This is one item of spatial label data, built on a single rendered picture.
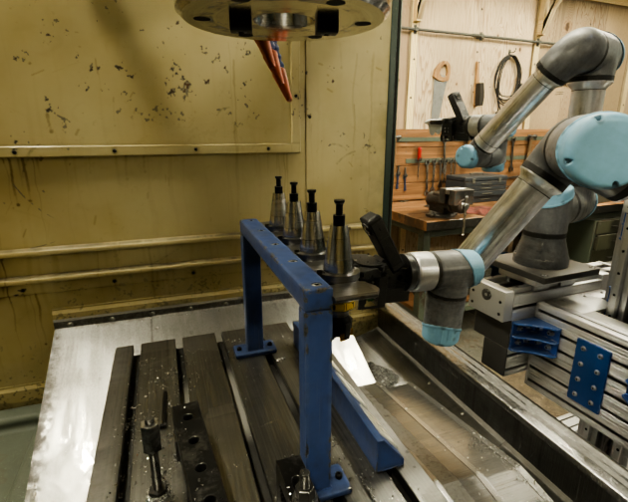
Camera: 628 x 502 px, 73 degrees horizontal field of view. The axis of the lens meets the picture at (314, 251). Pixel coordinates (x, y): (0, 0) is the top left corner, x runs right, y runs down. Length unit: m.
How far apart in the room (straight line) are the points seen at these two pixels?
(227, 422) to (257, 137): 0.85
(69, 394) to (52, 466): 0.19
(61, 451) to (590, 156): 1.24
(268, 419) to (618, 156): 0.73
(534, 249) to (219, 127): 0.99
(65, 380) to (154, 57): 0.91
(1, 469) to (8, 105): 0.94
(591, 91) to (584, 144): 0.70
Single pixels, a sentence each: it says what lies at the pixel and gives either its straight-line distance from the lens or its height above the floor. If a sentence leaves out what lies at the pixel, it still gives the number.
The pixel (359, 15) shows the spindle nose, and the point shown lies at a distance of 0.34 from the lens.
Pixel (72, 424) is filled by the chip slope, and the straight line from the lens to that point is 1.28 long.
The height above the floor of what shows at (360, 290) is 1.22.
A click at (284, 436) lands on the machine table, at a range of 0.82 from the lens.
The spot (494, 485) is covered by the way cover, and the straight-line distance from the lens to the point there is 1.02.
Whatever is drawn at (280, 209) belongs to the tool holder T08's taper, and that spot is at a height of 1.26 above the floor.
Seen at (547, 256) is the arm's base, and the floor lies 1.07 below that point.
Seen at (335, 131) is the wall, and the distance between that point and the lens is 1.45.
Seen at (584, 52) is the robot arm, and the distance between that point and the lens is 1.39.
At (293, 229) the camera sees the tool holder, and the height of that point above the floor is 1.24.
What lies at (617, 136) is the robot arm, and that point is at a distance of 0.80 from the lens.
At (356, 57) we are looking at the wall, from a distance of 1.49.
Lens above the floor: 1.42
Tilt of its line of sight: 16 degrees down
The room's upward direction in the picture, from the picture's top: straight up
